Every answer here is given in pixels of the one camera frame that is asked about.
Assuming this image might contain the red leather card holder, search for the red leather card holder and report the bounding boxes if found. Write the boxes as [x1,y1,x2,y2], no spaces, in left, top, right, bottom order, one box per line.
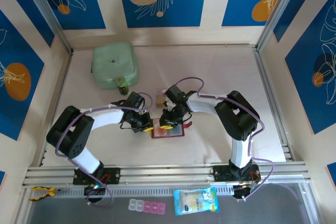
[151,118,193,138]

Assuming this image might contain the orange white credit card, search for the orange white credit card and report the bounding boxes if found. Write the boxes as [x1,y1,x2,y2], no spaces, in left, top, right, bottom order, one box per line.
[154,125,171,137]

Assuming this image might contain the small tan wooden block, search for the small tan wooden block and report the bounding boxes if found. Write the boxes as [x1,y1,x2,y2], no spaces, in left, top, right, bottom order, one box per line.
[155,95,166,109]

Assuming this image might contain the small green bottle orange cap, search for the small green bottle orange cap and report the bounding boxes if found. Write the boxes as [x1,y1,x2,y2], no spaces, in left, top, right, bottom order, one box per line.
[116,76,130,95]

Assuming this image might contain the mint green zipper pouch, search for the mint green zipper pouch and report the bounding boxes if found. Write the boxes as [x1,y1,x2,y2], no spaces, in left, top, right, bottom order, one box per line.
[91,41,139,90]

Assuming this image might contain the pink clear pill organizer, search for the pink clear pill organizer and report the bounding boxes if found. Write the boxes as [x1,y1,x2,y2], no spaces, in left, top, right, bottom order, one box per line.
[128,199,166,215]

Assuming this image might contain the blue white snack packet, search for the blue white snack packet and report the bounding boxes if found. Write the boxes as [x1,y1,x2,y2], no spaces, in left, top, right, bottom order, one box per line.
[173,187,220,216]

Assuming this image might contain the yellow black pliers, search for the yellow black pliers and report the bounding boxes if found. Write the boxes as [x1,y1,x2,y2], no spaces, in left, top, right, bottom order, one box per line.
[28,186,68,201]

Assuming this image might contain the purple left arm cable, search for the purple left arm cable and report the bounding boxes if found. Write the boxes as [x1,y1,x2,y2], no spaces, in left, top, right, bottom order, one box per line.
[56,92,153,208]

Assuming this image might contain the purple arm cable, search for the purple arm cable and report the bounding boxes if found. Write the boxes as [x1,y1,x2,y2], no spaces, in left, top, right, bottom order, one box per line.
[56,92,153,208]
[173,77,275,203]

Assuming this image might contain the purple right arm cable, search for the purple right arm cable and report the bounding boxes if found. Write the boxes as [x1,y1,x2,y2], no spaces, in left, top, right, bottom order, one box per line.
[173,77,275,203]

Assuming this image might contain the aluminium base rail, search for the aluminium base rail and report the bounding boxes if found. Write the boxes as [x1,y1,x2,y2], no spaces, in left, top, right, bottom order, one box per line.
[22,161,312,190]

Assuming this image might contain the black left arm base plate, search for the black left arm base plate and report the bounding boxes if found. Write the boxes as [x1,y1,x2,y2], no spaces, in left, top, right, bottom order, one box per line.
[72,167,121,185]

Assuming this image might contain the slotted grey cable duct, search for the slotted grey cable duct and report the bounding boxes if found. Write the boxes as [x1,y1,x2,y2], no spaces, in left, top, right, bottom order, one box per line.
[55,185,234,196]

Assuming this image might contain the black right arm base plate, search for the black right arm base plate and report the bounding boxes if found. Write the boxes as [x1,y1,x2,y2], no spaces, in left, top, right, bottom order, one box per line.
[211,165,261,183]

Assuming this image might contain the aluminium side rail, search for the aluminium side rail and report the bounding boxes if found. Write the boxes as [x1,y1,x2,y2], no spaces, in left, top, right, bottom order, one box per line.
[252,45,294,162]
[39,48,74,167]

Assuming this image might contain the aluminium corner post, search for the aluminium corner post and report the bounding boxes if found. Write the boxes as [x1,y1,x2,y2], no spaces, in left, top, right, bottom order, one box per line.
[18,0,74,53]
[256,0,307,51]

